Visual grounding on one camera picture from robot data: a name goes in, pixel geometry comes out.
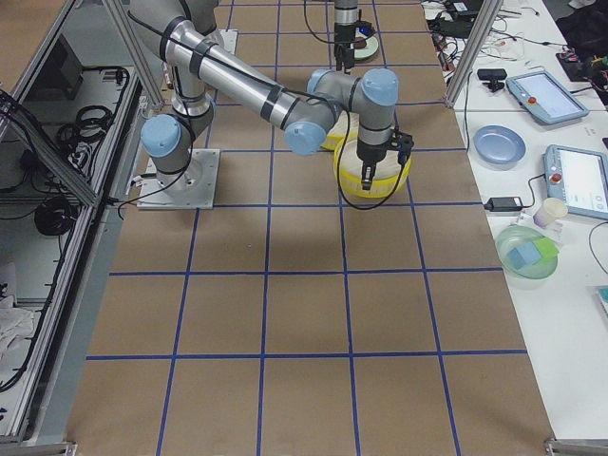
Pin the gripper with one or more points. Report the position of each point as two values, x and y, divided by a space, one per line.
370 154
344 34

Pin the yellow bamboo steamer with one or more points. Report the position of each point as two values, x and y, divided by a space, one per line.
347 123
349 166

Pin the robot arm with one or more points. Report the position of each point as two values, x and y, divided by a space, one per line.
346 14
305 123

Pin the light green plate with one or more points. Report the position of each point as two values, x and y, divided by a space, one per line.
365 46

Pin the black power adapter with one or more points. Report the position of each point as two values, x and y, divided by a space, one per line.
504 204

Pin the blue plate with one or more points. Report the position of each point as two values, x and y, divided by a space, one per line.
499 146

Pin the black webcam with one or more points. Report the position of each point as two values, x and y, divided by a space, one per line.
492 78

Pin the blue sponge block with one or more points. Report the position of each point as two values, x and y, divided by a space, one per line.
523 255

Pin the clear green bowl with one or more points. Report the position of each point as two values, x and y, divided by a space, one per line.
515 235

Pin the paper cup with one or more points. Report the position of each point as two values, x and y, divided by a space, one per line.
551 209

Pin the far teach pendant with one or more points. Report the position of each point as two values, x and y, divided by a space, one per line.
545 98

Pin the teach pendant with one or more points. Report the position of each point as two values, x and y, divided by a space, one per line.
578 178
545 98

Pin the green sponge block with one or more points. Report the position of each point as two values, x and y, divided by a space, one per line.
546 248

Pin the near teach pendant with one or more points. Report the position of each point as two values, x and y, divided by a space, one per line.
578 178

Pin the white crumpled cloth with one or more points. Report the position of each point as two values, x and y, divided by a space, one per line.
17 324

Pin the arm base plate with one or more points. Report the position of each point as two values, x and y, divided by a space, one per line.
194 190
226 38

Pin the aluminium frame post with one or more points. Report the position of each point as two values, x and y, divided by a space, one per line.
481 27

